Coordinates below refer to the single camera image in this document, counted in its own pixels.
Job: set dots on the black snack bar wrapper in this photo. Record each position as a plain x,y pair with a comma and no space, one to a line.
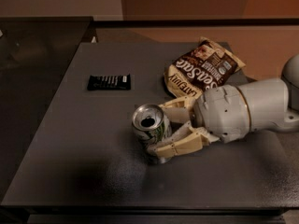
109,83

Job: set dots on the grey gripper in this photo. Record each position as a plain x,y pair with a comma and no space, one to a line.
221,112

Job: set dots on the silver 7up soda can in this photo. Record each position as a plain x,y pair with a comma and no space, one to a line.
150,125

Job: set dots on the brown sea salt chip bag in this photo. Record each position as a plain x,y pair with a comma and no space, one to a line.
206,67

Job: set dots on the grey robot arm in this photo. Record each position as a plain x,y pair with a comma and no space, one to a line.
272,103

